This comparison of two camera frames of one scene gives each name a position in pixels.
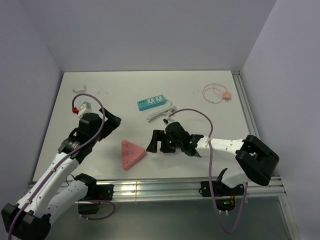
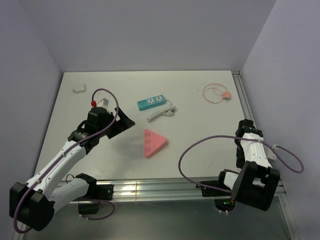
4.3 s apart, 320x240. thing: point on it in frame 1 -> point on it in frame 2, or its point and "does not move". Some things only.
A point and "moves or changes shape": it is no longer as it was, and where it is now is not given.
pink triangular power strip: [131, 154] moves or changes shape
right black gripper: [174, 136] -> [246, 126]
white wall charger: [80, 90] does not move
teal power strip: [151, 102] does not move
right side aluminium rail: [245, 104] does not move
